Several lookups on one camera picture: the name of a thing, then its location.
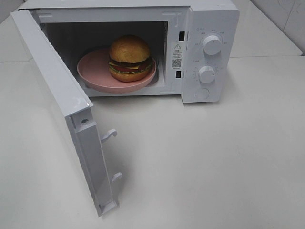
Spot upper white microwave knob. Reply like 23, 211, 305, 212
203, 34, 222, 55

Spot white microwave knob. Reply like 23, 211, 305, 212
198, 66, 216, 83
203, 34, 222, 55

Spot burger with sesame-free bun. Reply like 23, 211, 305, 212
108, 35, 153, 82

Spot lower white microwave knob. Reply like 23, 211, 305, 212
198, 66, 216, 83

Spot white microwave door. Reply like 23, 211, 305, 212
11, 10, 122, 216

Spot pink round plate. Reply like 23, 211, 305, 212
76, 47, 158, 92

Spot white microwave oven body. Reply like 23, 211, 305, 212
16, 0, 240, 103

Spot white warning label sticker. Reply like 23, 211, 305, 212
171, 42, 183, 69

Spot round white door button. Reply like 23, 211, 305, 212
195, 88, 210, 100

